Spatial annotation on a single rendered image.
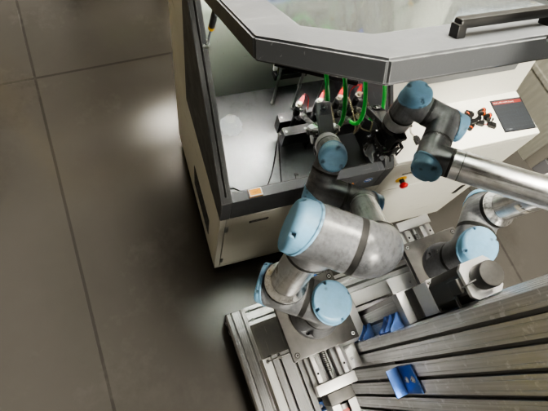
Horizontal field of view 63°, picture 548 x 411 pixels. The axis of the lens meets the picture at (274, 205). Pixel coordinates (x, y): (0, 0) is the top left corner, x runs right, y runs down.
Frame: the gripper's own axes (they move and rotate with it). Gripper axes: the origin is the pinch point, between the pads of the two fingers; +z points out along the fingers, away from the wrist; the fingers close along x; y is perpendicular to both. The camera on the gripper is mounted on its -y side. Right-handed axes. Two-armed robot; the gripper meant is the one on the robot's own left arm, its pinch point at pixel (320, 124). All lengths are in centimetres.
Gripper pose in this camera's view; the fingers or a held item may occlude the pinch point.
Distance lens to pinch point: 150.0
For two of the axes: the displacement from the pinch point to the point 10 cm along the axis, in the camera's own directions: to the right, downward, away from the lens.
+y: 1.0, 9.3, 3.7
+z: 0.0, -3.7, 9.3
